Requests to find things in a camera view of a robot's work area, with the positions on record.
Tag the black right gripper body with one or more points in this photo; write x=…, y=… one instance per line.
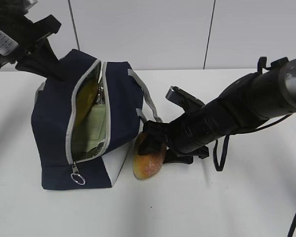
x=200, y=124

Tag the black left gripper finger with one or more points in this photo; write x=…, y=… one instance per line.
x=50, y=64
x=30, y=63

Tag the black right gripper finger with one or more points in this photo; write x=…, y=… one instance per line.
x=172, y=157
x=156, y=136

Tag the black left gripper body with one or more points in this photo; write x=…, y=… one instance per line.
x=19, y=35

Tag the brown bread roll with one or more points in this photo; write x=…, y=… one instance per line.
x=145, y=166

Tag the yellow banana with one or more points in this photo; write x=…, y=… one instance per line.
x=84, y=100

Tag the green lidded glass container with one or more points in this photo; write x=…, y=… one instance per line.
x=91, y=131

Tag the navy insulated lunch bag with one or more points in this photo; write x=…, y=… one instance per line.
x=120, y=90

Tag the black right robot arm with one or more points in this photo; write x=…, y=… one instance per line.
x=245, y=106

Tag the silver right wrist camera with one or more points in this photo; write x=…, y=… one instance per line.
x=183, y=99

